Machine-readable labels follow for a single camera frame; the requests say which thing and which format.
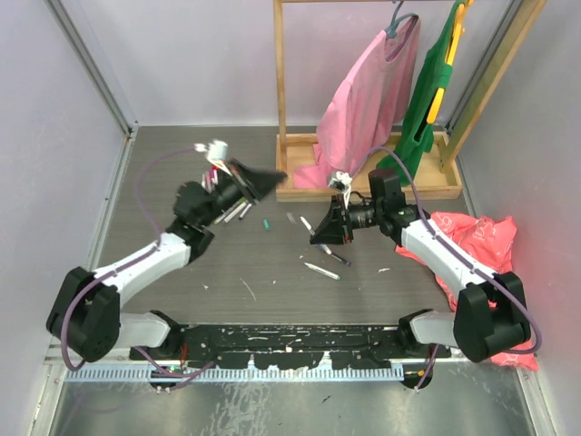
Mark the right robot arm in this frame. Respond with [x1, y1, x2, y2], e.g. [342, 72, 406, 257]
[310, 169, 531, 362]

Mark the yellow hanger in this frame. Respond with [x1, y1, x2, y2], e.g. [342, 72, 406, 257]
[426, 0, 473, 124]

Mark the green t-shirt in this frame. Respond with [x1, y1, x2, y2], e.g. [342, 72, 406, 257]
[377, 1, 460, 185]

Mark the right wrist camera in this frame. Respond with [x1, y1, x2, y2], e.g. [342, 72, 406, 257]
[327, 171, 352, 193]

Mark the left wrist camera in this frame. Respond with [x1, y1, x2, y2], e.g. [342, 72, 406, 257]
[205, 140, 228, 173]

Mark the yellow cap white marker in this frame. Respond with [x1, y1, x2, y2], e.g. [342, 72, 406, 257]
[213, 209, 236, 224]

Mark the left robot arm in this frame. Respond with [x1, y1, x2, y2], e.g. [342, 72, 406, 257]
[45, 159, 287, 362]

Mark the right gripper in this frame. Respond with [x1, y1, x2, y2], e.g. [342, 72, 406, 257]
[310, 194, 383, 246]

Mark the pink t-shirt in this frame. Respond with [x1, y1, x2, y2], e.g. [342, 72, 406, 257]
[293, 14, 421, 189]

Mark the purple cap white marker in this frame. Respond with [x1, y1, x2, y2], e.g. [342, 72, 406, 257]
[300, 215, 315, 235]

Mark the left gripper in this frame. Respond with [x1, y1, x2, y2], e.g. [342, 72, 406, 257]
[199, 158, 286, 228]

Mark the white pen teal tip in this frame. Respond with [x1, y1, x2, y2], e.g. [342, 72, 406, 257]
[303, 263, 341, 281]

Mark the white slotted cable duct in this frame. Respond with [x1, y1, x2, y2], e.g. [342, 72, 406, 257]
[64, 364, 404, 382]

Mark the blue cap white marker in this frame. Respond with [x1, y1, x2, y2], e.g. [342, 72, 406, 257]
[238, 204, 252, 221]

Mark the red plastic bag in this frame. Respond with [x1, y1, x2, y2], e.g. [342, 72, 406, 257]
[395, 211, 538, 372]

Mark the dark purple pen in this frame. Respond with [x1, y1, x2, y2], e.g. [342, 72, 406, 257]
[317, 244, 351, 266]

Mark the wooden clothes rack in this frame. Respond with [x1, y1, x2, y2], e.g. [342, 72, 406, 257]
[271, 0, 548, 203]

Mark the grey hanger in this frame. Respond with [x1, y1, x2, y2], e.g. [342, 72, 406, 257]
[385, 0, 419, 42]

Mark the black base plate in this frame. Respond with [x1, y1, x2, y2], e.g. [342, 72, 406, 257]
[144, 324, 433, 371]

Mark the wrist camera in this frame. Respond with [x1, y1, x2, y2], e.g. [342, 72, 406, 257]
[205, 140, 228, 173]
[327, 171, 352, 193]

